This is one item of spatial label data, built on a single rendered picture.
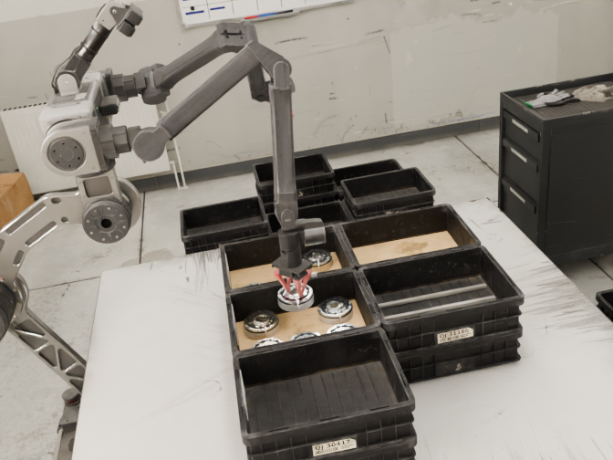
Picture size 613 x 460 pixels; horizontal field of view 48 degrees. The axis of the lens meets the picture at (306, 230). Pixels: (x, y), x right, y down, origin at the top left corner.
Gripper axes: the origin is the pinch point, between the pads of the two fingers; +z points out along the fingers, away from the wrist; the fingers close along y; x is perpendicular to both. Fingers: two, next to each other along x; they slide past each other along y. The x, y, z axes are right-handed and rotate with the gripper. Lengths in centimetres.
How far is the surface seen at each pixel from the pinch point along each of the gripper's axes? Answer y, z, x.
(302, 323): -1.7, 11.2, 0.0
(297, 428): -33, 1, 42
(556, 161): -20, 21, -167
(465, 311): -45.8, 0.3, -15.4
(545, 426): -72, 22, -8
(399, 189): 52, 43, -150
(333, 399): -27.7, 11.1, 21.5
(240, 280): 30.9, 12.0, -9.1
